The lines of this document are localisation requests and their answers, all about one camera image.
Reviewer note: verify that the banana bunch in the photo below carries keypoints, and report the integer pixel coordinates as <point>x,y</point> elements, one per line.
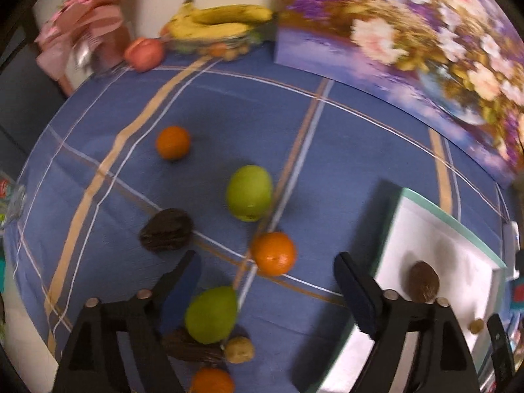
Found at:
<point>221,16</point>

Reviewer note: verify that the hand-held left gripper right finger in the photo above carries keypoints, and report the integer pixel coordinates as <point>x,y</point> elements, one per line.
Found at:
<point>360,303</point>

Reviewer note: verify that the clear glass jar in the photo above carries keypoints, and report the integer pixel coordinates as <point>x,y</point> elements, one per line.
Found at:
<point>14,202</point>

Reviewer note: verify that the red apple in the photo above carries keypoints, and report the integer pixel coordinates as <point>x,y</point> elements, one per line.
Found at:
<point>143,53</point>

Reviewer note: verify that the pink cloth bundle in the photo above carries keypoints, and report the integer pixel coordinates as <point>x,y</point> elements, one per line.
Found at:
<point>77,20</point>

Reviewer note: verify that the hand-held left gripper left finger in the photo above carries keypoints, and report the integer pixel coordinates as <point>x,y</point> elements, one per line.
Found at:
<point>182,294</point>

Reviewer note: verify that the white box with green rim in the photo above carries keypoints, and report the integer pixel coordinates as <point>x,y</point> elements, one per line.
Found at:
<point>430,233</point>

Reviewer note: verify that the blue plaid tablecloth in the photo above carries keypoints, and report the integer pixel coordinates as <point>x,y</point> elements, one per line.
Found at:
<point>245,110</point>

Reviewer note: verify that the flower painting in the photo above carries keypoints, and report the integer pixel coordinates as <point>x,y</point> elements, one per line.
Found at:
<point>409,28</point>

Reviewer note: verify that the glass fruit bowl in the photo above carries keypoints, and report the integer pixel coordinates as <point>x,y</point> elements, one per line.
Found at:
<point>229,44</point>

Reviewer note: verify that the green apple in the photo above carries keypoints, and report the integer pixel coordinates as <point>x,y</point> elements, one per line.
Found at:
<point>249,192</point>
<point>211,314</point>

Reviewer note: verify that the orange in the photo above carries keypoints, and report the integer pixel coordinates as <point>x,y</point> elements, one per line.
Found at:
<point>273,253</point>
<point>174,142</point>
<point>211,381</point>

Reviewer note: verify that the white power strip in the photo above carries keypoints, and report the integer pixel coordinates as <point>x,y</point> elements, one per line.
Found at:
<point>510,234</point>

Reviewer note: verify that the small yellow-brown fruit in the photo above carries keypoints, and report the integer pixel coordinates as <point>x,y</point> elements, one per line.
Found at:
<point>239,350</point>
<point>476,326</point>

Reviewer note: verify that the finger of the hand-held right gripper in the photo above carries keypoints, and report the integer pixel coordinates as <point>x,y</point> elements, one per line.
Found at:
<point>499,348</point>

